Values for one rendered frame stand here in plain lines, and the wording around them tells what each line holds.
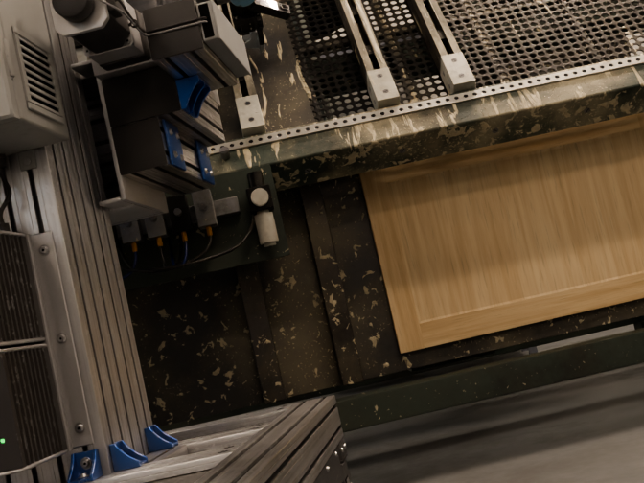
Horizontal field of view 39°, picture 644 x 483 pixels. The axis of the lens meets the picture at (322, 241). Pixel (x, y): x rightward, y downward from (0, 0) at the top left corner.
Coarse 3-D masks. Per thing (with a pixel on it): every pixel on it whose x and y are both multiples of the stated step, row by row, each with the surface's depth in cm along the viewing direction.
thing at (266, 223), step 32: (224, 192) 236; (256, 192) 227; (128, 224) 221; (160, 224) 224; (192, 224) 229; (224, 224) 235; (256, 224) 231; (128, 256) 233; (160, 256) 233; (192, 256) 234; (224, 256) 234; (256, 256) 235; (128, 288) 232
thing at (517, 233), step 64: (576, 128) 267; (640, 128) 268; (384, 192) 263; (448, 192) 264; (512, 192) 265; (576, 192) 265; (640, 192) 266; (384, 256) 261; (448, 256) 262; (512, 256) 263; (576, 256) 264; (640, 256) 265; (448, 320) 260; (512, 320) 261
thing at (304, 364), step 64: (320, 192) 258; (320, 256) 256; (192, 320) 259; (256, 320) 254; (320, 320) 261; (384, 320) 261; (576, 320) 264; (640, 320) 371; (192, 384) 257; (256, 384) 258; (320, 384) 259; (448, 384) 237; (512, 384) 237
